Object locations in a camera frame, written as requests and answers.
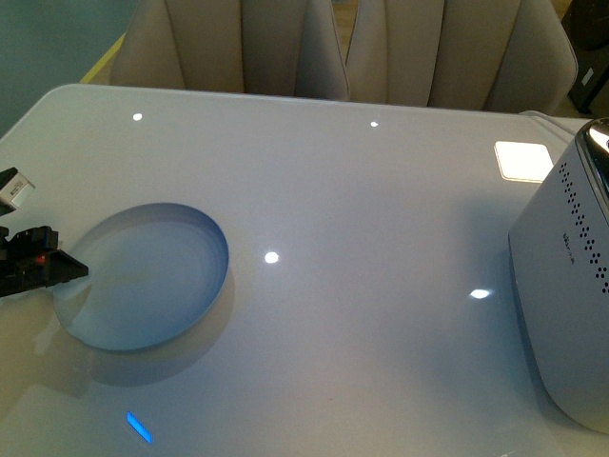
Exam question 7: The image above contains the beige chair right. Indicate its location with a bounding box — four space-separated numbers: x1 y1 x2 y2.
346 1 578 114

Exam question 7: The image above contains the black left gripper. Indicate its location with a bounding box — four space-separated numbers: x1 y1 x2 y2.
1 226 89 297

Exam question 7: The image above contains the beige chair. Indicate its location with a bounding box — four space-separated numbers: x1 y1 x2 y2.
346 1 578 114
110 0 349 101

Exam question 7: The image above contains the light blue plate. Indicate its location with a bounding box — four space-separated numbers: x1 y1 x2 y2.
53 203 229 351

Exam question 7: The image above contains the dark grey washing machine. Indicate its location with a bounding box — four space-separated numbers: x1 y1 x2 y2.
561 0 608 113

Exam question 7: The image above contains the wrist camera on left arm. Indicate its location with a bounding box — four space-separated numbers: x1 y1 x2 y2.
1 168 35 212

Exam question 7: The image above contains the chrome and white toaster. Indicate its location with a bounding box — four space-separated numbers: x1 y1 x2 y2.
508 118 608 432

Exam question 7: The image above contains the beige chair left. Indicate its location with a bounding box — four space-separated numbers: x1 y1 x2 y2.
110 0 349 101

